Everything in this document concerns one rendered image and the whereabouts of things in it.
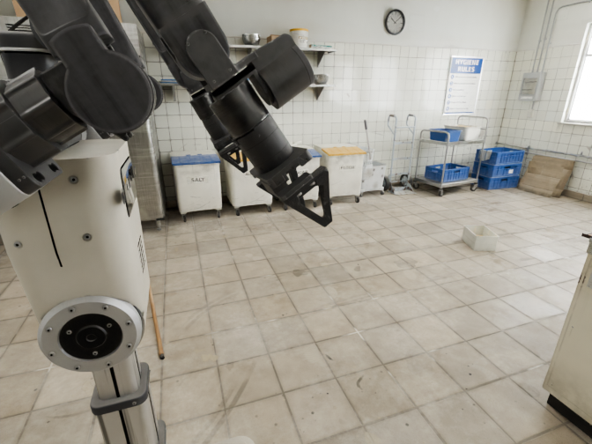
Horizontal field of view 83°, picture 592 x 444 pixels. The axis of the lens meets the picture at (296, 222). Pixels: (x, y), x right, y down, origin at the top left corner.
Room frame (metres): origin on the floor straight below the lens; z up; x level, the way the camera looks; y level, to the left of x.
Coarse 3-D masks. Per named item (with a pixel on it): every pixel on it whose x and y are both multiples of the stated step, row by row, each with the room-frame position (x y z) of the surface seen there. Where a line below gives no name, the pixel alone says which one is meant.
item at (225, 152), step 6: (234, 144) 0.82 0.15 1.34; (222, 150) 0.82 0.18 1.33; (228, 150) 0.82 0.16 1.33; (234, 150) 0.83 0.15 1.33; (222, 156) 0.81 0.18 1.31; (228, 156) 0.82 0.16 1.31; (234, 162) 0.83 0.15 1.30; (246, 162) 0.85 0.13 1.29; (240, 168) 0.84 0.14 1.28; (246, 168) 0.85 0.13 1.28
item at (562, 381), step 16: (576, 288) 1.27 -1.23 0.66; (576, 304) 1.25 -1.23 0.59; (576, 320) 1.24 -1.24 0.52; (560, 336) 1.27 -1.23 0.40; (576, 336) 1.22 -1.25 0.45; (560, 352) 1.25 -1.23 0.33; (576, 352) 1.20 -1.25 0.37; (560, 368) 1.23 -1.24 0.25; (576, 368) 1.18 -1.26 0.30; (544, 384) 1.27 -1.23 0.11; (560, 384) 1.21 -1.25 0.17; (576, 384) 1.16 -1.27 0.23; (560, 400) 1.19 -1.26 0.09; (576, 400) 1.14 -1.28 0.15; (576, 416) 1.14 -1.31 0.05
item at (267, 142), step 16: (256, 128) 0.42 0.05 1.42; (272, 128) 0.43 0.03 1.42; (240, 144) 0.43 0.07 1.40; (256, 144) 0.42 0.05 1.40; (272, 144) 0.43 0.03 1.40; (288, 144) 0.44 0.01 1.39; (256, 160) 0.43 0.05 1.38; (272, 160) 0.42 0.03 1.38; (288, 160) 0.42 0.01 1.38; (304, 160) 0.41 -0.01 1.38; (256, 176) 0.45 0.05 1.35; (272, 176) 0.40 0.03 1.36
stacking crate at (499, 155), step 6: (486, 150) 5.64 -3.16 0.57; (492, 150) 5.70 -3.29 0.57; (498, 150) 5.74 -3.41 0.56; (504, 150) 5.74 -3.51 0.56; (510, 150) 5.64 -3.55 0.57; (516, 150) 5.54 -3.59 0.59; (522, 150) 5.45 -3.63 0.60; (492, 156) 5.28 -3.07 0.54; (498, 156) 5.21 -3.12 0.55; (504, 156) 5.28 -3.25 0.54; (510, 156) 5.32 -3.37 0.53; (516, 156) 5.38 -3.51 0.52; (522, 156) 5.41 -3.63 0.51; (486, 162) 5.36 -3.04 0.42; (492, 162) 5.27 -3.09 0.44; (498, 162) 5.24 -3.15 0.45; (504, 162) 5.29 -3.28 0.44; (510, 162) 5.32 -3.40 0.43; (516, 162) 5.38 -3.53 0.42
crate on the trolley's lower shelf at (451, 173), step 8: (432, 168) 5.18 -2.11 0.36; (440, 168) 5.44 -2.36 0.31; (448, 168) 5.51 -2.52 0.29; (456, 168) 5.08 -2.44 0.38; (464, 168) 5.16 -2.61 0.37; (432, 176) 5.17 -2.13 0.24; (440, 176) 5.02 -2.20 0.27; (448, 176) 5.02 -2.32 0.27; (456, 176) 5.10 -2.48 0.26; (464, 176) 5.19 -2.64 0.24
